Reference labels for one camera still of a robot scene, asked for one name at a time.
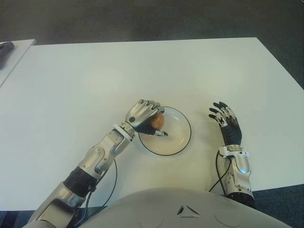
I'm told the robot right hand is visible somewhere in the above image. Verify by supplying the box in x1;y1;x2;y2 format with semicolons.
208;101;243;147

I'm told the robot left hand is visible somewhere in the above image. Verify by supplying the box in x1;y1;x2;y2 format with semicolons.
124;99;169;138

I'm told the red yellow apple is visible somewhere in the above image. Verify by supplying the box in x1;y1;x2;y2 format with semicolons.
150;112;166;130

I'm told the white plate with black rim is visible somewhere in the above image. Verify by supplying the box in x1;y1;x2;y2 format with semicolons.
138;106;192;157

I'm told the grey robot torso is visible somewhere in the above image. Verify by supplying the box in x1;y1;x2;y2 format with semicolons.
78;187;289;228

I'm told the white side table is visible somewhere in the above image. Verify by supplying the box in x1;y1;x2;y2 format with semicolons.
0;39;36;87

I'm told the dark object on side table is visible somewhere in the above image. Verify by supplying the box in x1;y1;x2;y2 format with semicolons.
0;41;15;70

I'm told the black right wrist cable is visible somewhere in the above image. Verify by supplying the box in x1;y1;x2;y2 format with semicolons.
208;152;235;192

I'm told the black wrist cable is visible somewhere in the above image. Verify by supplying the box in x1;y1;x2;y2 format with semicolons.
208;152;235;192
76;159;119;226

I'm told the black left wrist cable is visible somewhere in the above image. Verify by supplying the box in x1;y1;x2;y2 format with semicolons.
76;159;119;226

